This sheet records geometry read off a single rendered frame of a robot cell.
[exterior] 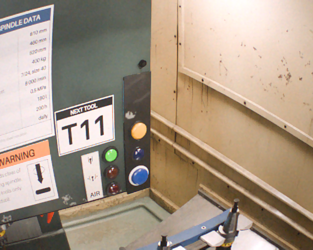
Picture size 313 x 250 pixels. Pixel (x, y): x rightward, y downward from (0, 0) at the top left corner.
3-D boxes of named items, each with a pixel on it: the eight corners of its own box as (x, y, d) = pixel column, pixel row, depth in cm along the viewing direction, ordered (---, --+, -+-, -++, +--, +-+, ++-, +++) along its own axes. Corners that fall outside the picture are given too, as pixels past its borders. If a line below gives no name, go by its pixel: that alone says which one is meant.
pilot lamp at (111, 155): (118, 160, 65) (117, 147, 64) (106, 163, 64) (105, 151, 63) (116, 158, 66) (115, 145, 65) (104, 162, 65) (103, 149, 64)
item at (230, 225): (229, 221, 107) (234, 203, 104) (240, 227, 104) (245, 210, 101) (218, 228, 104) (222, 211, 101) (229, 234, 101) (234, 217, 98)
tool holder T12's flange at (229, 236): (228, 225, 109) (230, 218, 108) (242, 233, 105) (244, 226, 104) (212, 234, 106) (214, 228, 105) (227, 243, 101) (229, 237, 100)
